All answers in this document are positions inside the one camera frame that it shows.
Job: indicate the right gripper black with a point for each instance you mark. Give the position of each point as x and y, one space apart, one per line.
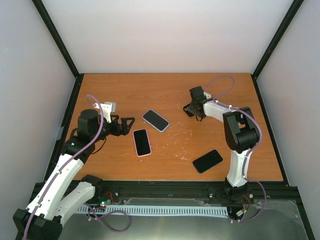
190 108

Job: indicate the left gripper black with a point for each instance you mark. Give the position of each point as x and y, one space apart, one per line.
125 130

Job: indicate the pink translucent phone case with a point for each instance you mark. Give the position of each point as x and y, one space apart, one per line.
142 142

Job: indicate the light blue phone case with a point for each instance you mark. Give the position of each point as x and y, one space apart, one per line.
156 120

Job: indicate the blue-edged black phone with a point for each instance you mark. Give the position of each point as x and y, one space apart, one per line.
207 161

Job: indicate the black phone case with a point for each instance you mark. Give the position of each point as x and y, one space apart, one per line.
186 110

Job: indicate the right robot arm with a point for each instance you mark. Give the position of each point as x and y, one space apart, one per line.
242 135

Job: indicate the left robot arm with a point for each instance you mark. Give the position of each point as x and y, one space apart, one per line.
47 213

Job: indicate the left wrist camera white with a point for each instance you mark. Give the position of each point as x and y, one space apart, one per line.
107 109

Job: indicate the black front rail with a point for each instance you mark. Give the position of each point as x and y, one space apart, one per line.
211 192

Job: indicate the right black frame post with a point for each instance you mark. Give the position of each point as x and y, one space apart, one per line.
281 30

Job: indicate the black frame post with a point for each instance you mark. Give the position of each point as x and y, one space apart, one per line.
47 20
281 30

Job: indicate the light blue cable duct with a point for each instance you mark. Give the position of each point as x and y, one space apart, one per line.
165 211

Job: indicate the left black frame post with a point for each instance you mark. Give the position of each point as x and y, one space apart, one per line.
47 20

